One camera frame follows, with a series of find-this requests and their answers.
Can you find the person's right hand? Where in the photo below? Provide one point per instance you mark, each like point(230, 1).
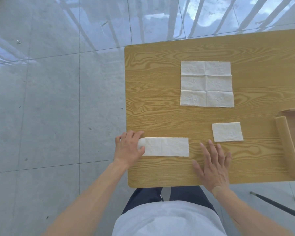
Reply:
point(215, 172)

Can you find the white paper napkin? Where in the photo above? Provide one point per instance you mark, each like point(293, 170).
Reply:
point(227, 131)
point(169, 147)
point(206, 83)

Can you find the grey orange chair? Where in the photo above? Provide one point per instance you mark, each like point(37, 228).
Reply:
point(273, 203)

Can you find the beige adhesive bandage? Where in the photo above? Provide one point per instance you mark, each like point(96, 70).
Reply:
point(216, 191)

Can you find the person's right forearm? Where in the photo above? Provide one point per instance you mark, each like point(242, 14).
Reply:
point(250, 216)

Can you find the white shirt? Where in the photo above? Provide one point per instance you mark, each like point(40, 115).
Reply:
point(169, 221)

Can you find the person's left hand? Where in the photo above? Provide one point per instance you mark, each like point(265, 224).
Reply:
point(127, 149)

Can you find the small pale litter scrap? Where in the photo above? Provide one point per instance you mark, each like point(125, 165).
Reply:
point(259, 22)

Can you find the small dark twig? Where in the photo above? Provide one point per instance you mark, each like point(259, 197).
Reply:
point(104, 23)

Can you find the person's left forearm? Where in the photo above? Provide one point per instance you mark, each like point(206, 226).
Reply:
point(88, 204)

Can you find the wooden tray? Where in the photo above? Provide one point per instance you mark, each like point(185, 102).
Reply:
point(285, 145)

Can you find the dark blue trousers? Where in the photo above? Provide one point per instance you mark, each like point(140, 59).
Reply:
point(147, 196)

